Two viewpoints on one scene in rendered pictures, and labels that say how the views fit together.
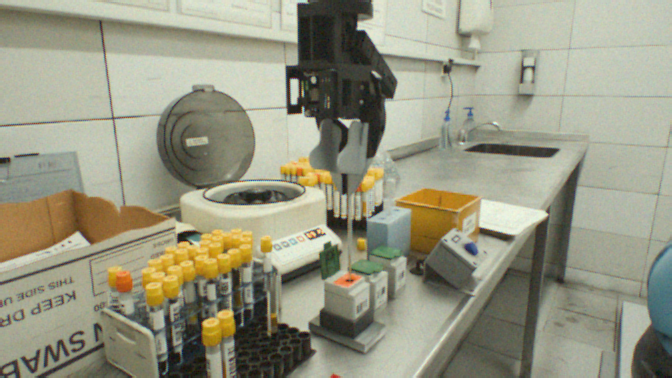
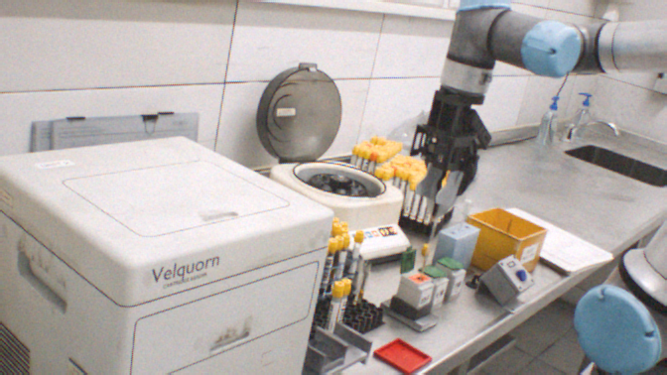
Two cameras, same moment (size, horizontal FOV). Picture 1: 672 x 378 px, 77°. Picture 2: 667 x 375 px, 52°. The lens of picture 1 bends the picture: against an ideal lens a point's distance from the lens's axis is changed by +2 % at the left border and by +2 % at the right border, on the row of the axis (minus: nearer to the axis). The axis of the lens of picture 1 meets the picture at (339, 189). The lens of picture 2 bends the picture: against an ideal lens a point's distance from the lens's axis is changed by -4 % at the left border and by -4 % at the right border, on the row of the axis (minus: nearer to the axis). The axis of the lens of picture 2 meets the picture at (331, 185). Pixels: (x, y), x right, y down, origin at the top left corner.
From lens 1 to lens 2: 0.65 m
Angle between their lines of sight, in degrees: 5
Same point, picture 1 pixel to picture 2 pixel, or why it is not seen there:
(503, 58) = not seen: hidden behind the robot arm
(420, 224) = (484, 243)
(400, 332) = (448, 325)
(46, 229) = not seen: hidden behind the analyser
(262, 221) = (348, 212)
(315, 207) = (393, 207)
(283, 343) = (364, 312)
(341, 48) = (457, 122)
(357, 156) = (450, 192)
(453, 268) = (502, 288)
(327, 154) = (428, 185)
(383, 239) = (450, 251)
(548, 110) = not seen: outside the picture
